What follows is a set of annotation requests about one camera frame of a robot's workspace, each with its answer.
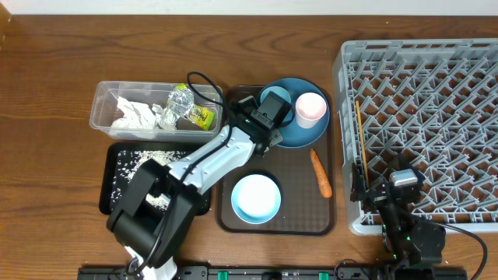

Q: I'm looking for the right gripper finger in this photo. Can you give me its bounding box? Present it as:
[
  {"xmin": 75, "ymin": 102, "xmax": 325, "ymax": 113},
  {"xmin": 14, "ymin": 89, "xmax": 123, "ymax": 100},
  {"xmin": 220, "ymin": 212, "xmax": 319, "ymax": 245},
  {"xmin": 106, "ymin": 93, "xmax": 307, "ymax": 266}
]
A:
[
  {"xmin": 350, "ymin": 163, "xmax": 366, "ymax": 202},
  {"xmin": 395, "ymin": 153, "xmax": 414, "ymax": 171}
]

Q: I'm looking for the light blue cup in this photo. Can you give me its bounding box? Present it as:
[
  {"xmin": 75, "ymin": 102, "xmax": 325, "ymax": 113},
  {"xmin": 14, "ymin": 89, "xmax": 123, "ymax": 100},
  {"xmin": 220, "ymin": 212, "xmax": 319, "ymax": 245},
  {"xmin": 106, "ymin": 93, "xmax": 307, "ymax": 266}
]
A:
[{"xmin": 258, "ymin": 86, "xmax": 292, "ymax": 117}]

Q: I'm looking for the light blue bowl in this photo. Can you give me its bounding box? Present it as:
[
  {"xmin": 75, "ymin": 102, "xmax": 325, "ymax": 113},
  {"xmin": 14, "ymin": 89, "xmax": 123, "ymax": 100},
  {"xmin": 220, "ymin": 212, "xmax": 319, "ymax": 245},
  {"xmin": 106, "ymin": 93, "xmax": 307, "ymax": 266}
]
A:
[{"xmin": 230, "ymin": 173, "xmax": 282, "ymax": 225}]

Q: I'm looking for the foil snack wrapper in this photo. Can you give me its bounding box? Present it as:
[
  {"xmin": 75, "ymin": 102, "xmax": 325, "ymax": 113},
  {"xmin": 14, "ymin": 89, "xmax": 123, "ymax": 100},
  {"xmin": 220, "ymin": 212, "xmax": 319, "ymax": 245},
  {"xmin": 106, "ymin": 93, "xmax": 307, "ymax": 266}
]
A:
[{"xmin": 163, "ymin": 83, "xmax": 215, "ymax": 131}]

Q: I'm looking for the white napkin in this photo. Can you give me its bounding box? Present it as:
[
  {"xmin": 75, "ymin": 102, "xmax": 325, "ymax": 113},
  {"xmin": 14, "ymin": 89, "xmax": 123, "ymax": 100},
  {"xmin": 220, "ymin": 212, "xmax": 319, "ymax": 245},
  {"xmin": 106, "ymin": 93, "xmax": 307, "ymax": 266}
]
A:
[{"xmin": 111, "ymin": 97, "xmax": 156, "ymax": 130}]

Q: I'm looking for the white cooked rice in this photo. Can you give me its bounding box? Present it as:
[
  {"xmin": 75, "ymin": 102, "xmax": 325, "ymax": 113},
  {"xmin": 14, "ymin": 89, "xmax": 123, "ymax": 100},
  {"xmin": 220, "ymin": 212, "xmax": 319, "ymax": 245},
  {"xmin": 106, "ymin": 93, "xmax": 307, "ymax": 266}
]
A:
[{"xmin": 109, "ymin": 150, "xmax": 188, "ymax": 211}]

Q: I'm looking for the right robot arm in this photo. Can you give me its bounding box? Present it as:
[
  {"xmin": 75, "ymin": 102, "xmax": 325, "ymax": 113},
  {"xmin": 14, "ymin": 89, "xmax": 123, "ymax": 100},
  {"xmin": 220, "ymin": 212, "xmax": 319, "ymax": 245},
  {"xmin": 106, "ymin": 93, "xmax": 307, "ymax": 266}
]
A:
[{"xmin": 350, "ymin": 154, "xmax": 446, "ymax": 279}]

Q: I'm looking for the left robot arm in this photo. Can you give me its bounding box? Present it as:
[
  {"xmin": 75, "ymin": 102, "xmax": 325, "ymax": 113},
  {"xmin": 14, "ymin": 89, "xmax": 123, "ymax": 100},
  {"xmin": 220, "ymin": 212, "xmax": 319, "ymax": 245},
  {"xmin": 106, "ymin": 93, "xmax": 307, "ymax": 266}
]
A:
[{"xmin": 107, "ymin": 92, "xmax": 292, "ymax": 278}]

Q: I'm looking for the grey dishwasher rack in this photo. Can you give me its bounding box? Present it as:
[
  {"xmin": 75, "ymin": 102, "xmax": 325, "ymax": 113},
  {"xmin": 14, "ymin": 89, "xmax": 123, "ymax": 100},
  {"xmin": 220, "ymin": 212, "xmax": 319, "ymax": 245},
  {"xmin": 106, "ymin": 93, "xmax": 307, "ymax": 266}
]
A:
[{"xmin": 332, "ymin": 38, "xmax": 497, "ymax": 233}]

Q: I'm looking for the dark blue plate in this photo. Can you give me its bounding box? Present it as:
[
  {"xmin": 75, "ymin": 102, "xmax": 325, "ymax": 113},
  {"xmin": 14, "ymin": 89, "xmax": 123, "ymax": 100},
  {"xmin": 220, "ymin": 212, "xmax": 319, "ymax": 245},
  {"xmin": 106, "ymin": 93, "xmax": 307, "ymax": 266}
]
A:
[{"xmin": 257, "ymin": 78, "xmax": 331, "ymax": 149}]

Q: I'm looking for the orange carrot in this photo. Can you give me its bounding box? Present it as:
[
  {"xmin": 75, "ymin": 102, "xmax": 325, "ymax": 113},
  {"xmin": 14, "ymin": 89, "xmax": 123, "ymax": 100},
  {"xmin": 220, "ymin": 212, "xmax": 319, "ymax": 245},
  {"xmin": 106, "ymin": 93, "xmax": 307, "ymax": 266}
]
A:
[{"xmin": 310, "ymin": 149, "xmax": 333, "ymax": 198}]

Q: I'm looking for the pink cup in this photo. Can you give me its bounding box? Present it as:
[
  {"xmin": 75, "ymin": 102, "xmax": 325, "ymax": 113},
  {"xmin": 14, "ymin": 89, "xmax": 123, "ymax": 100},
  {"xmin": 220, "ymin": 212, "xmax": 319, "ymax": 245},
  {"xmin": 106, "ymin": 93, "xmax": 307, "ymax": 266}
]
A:
[{"xmin": 296, "ymin": 93, "xmax": 328, "ymax": 129}]

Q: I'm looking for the brown serving tray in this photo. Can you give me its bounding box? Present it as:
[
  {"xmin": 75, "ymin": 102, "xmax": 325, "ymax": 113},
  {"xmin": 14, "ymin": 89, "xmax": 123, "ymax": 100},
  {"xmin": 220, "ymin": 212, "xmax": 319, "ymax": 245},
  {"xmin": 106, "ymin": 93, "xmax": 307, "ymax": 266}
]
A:
[{"xmin": 215, "ymin": 85, "xmax": 338, "ymax": 237}]

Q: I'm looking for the wooden chopstick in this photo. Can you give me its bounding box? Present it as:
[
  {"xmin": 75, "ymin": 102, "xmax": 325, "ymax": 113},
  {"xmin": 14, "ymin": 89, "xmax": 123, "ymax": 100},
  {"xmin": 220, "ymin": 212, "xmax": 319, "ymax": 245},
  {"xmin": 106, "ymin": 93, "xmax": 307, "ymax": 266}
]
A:
[{"xmin": 355, "ymin": 100, "xmax": 369, "ymax": 188}]

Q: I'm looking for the black plastic tray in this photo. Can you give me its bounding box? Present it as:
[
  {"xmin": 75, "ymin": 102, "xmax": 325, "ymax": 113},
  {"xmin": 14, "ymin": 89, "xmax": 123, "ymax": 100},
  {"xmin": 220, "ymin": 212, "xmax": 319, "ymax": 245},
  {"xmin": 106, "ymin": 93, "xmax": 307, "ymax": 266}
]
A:
[{"xmin": 99, "ymin": 142, "xmax": 200, "ymax": 215}]

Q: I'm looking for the clear plastic bin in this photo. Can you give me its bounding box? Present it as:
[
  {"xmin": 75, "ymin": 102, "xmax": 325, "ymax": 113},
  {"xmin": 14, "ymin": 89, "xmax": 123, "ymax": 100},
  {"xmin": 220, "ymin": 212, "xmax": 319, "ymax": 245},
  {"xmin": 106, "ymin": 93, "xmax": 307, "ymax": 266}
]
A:
[{"xmin": 90, "ymin": 81, "xmax": 223, "ymax": 143}]

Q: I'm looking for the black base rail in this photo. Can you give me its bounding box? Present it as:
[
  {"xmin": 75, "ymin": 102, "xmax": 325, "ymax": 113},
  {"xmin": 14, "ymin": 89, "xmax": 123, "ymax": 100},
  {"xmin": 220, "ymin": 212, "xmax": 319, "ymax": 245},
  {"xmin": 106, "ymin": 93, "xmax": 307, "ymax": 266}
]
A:
[{"xmin": 76, "ymin": 264, "xmax": 468, "ymax": 280}]

